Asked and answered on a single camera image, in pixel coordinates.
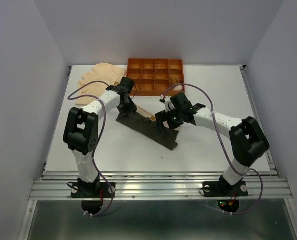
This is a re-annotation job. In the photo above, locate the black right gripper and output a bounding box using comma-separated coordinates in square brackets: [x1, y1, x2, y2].
[154, 106, 184, 135]

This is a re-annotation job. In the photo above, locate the dark grey underwear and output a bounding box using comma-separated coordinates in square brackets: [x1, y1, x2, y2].
[116, 105, 181, 151]

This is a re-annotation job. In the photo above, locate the brown underwear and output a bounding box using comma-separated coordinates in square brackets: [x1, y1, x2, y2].
[167, 77, 185, 93]

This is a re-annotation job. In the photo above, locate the orange compartment tray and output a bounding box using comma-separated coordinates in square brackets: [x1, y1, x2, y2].
[126, 58, 185, 97]

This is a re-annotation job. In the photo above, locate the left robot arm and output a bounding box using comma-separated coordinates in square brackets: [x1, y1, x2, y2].
[63, 77, 137, 197]

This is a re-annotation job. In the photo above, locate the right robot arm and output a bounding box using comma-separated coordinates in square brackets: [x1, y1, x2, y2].
[155, 92, 270, 198]

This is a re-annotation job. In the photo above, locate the peach underwear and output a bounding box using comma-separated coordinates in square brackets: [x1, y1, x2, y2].
[77, 63, 127, 97]

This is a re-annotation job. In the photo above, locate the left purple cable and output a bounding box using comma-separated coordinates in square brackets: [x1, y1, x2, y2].
[67, 81, 122, 218]

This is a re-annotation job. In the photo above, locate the purple cable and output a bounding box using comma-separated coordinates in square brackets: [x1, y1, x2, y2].
[67, 81, 122, 218]
[162, 83, 266, 216]

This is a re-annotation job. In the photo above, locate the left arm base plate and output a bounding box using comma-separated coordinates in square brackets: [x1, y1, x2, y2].
[67, 182, 116, 199]

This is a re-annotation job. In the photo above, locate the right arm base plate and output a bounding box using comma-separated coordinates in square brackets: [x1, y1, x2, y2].
[200, 181, 249, 198]

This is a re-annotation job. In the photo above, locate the aluminium right side rail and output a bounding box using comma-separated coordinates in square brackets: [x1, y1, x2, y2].
[239, 65, 280, 178]

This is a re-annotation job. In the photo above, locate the aluminium rail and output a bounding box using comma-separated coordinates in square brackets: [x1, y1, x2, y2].
[239, 65, 280, 178]
[29, 170, 293, 201]

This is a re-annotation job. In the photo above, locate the aluminium front rail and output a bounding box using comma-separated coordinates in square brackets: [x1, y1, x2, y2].
[29, 170, 293, 201]

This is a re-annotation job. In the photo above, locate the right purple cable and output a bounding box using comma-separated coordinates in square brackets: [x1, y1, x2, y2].
[162, 83, 266, 216]

